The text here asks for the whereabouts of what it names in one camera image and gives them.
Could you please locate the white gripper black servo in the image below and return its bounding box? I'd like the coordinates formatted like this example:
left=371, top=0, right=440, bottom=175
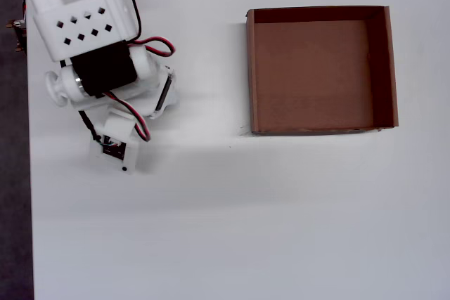
left=149, top=63, right=180, bottom=120

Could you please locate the brown cardboard box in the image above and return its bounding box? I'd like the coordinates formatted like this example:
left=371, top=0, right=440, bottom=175
left=245, top=4, right=400, bottom=136

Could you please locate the small brown table clamp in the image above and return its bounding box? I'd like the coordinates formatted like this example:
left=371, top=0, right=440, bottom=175
left=6, top=18, right=28, bottom=56

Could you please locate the red black wrist servo cable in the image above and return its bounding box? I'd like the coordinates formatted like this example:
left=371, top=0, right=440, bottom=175
left=102, top=91, right=153, bottom=143

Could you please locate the red black elbow servo cable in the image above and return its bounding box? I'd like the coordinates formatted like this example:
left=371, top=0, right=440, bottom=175
left=127, top=35, right=176, bottom=58

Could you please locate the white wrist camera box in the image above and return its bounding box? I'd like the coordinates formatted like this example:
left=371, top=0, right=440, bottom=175
left=87, top=108, right=141, bottom=176

